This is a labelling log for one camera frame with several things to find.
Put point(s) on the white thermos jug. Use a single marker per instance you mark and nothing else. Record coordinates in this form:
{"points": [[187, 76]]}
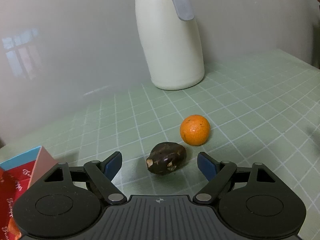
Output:
{"points": [[171, 42]]}

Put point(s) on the small orange near jug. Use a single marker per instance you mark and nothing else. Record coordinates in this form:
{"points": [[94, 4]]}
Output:
{"points": [[195, 130]]}

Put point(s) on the dark fruit near jug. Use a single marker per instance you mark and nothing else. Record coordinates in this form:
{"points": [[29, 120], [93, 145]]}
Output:
{"points": [[165, 158]]}

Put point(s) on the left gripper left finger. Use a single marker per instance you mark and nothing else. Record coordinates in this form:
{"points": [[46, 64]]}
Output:
{"points": [[101, 174]]}

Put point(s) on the colourful cardboard box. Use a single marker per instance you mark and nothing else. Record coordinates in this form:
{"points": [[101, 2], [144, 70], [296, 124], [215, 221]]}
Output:
{"points": [[17, 175]]}

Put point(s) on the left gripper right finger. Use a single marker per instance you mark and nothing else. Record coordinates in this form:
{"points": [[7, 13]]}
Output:
{"points": [[220, 178]]}

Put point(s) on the green checked tablecloth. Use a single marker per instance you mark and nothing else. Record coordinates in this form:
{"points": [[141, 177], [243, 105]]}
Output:
{"points": [[260, 108]]}

